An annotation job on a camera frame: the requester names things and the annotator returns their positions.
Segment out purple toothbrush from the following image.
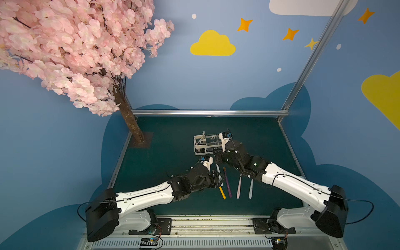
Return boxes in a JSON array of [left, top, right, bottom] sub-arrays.
[[223, 167, 232, 198]]

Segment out yellow toothbrush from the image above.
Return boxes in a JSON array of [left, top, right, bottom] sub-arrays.
[[219, 186, 226, 200]]

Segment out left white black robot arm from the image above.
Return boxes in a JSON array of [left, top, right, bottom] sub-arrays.
[[85, 162, 225, 242]]

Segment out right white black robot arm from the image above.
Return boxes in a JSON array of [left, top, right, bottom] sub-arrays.
[[213, 141, 349, 238]]

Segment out white toothbrush holder rack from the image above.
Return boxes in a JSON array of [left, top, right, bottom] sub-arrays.
[[193, 131, 222, 156]]

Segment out light pink toothbrush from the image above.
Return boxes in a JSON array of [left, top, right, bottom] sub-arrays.
[[236, 174, 242, 199]]

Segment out pale white toothbrush right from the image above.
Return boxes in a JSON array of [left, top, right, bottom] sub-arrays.
[[249, 179, 254, 200]]

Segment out left green circuit board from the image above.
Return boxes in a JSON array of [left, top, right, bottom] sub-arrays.
[[139, 237, 161, 250]]

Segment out green circuit board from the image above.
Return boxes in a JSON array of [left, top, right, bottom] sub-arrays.
[[139, 237, 161, 250], [271, 238, 288, 250]]

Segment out right green circuit board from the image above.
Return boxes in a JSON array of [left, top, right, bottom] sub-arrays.
[[271, 238, 288, 250]]

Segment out pink cherry blossom tree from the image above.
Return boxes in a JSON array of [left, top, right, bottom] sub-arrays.
[[1, 0, 175, 143]]

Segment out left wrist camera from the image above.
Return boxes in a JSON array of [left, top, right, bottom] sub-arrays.
[[201, 155, 214, 172]]

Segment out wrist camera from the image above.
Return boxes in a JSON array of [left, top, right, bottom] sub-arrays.
[[218, 131, 232, 153], [201, 155, 214, 172]]

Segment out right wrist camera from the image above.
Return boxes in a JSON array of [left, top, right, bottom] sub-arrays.
[[218, 131, 232, 153]]

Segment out aluminium frame back bar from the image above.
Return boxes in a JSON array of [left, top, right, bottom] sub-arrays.
[[132, 109, 290, 117]]

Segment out aluminium rail front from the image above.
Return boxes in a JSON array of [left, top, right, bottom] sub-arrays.
[[77, 216, 347, 250]]

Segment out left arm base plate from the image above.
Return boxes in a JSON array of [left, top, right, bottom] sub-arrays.
[[128, 218, 172, 236]]

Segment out tree base plate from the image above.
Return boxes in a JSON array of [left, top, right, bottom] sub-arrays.
[[128, 131, 154, 149]]

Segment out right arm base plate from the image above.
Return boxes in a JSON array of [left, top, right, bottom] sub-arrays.
[[252, 218, 296, 234]]

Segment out aluminium frame upright post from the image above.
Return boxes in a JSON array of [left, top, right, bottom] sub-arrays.
[[281, 0, 350, 116]]

